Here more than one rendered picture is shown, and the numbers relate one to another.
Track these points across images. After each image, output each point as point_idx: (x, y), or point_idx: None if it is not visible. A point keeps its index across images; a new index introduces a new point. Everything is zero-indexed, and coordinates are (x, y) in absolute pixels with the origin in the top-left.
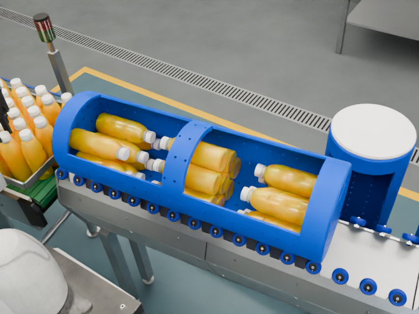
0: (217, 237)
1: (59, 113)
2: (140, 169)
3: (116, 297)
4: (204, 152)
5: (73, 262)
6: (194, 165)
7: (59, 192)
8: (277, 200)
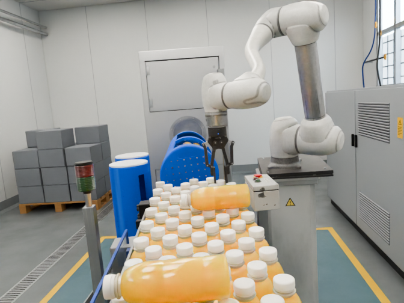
0: None
1: (200, 147)
2: None
3: (261, 160)
4: (190, 143)
5: (261, 168)
6: None
7: None
8: (197, 144)
